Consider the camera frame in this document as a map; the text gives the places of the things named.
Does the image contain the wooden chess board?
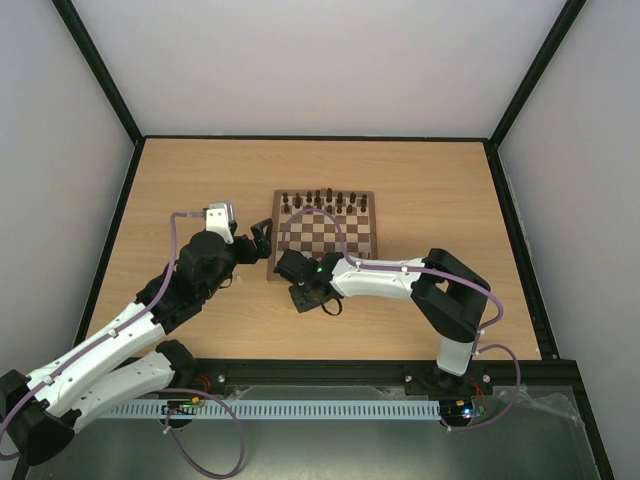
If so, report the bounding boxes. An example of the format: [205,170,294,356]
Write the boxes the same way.
[266,188,378,282]

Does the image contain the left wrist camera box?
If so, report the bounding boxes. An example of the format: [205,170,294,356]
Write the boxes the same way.
[204,201,237,244]

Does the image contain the light blue slotted cable duct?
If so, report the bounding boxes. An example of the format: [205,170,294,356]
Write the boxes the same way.
[103,399,441,421]

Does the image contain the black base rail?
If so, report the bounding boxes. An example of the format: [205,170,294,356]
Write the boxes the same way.
[195,359,441,390]

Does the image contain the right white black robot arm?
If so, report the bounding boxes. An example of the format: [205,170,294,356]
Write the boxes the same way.
[274,248,495,392]

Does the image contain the black enclosure frame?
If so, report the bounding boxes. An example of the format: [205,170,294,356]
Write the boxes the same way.
[9,0,616,480]

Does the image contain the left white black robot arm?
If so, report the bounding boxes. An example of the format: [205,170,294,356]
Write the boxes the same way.
[1,210,273,466]

